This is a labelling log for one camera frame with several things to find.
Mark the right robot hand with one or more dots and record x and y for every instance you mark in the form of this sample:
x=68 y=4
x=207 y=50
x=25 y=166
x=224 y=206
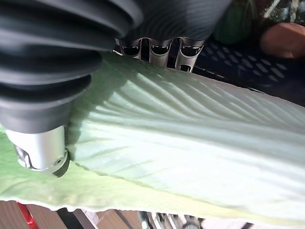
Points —
x=47 y=59

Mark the pale green napa cabbage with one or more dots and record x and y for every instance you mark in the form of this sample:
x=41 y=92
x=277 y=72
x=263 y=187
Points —
x=178 y=143

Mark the black perforated plastic basket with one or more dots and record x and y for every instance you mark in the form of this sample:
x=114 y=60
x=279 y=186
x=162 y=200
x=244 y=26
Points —
x=250 y=66

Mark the red plastic object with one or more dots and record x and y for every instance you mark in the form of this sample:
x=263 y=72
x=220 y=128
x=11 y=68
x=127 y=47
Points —
x=25 y=214

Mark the green round vegetable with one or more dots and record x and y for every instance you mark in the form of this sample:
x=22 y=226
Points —
x=232 y=22

